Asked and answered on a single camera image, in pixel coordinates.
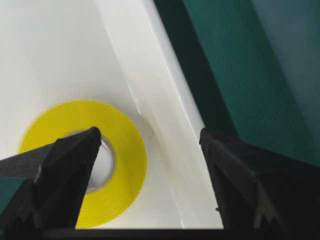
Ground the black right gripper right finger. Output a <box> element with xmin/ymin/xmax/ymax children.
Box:
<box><xmin>199</xmin><ymin>128</ymin><xmax>320</xmax><ymax>240</ymax></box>

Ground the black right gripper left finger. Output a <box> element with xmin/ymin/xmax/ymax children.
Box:
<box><xmin>0</xmin><ymin>127</ymin><xmax>101</xmax><ymax>240</ymax></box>

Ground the yellow tape roll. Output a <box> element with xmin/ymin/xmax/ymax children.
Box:
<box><xmin>19</xmin><ymin>100</ymin><xmax>147</xmax><ymax>229</ymax></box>

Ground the white plastic case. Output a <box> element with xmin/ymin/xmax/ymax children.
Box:
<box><xmin>0</xmin><ymin>0</ymin><xmax>223</xmax><ymax>229</ymax></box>

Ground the green table cloth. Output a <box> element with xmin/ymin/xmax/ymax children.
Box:
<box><xmin>184</xmin><ymin>0</ymin><xmax>320</xmax><ymax>166</ymax></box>

